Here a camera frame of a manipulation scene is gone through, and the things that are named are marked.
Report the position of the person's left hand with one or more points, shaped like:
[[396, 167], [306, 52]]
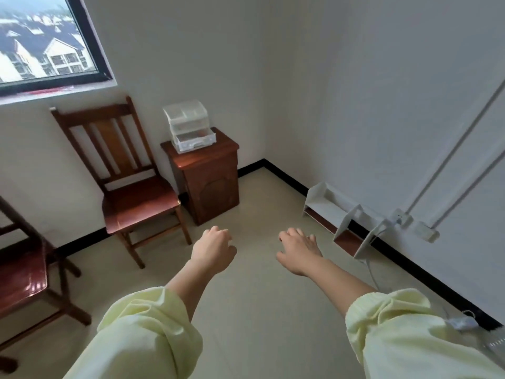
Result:
[[213, 250]]

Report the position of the person's right hand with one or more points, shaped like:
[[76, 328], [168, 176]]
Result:
[[298, 250]]

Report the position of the white plastic drawer organizer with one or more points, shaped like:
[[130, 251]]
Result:
[[189, 130]]

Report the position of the person's right forearm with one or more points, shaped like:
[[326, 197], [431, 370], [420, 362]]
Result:
[[347, 284]]

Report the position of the person's left forearm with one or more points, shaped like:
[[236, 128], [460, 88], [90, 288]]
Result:
[[177, 300]]

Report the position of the small white floor rack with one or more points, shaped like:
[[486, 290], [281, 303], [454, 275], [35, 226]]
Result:
[[327, 205]]

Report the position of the brown wooden cabinet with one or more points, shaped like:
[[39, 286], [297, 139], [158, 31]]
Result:
[[209, 177]]

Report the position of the wooden slat-back chair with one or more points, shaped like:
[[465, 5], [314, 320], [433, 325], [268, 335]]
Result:
[[138, 203]]

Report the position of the dark wooden chair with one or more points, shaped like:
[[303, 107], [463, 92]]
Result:
[[20, 276]]

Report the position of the red pen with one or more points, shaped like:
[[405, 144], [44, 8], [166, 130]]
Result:
[[47, 90]]

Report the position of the window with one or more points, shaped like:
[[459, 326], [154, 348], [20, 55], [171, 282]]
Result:
[[47, 43]]

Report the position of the white wall outlet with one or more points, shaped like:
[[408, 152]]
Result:
[[426, 231], [401, 218]]

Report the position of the white wall conduit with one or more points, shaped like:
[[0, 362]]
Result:
[[458, 146], [473, 189]]

